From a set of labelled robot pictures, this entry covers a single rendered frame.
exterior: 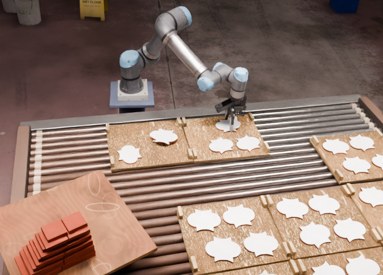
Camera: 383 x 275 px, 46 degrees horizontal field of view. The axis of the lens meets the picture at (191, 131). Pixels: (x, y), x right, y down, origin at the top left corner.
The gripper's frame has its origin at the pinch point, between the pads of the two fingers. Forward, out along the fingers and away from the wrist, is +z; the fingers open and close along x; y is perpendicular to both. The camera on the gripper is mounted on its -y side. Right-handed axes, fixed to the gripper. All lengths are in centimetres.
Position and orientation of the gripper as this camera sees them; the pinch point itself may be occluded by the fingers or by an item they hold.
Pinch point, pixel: (227, 125)
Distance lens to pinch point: 249.7
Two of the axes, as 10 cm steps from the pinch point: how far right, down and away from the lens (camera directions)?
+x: -2.1, -6.2, 7.6
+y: 9.7, -0.6, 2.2
